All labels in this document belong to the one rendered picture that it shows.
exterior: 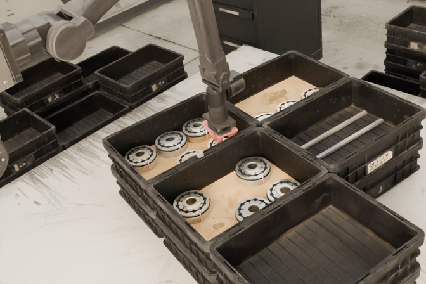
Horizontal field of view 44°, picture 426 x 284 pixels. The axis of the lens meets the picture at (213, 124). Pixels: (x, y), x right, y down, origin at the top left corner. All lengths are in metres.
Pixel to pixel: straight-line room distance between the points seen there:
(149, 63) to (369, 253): 2.02
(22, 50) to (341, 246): 0.86
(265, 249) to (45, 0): 3.59
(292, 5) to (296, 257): 2.14
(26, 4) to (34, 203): 2.84
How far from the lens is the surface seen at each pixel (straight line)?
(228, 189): 1.55
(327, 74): 1.91
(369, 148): 1.52
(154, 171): 1.67
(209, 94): 1.55
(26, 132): 2.76
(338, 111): 1.83
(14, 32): 1.08
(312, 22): 3.47
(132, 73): 3.01
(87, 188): 1.90
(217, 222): 1.46
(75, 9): 1.14
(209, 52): 1.45
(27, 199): 1.96
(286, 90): 1.97
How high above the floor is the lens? 1.84
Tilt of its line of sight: 34 degrees down
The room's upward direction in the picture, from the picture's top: 9 degrees counter-clockwise
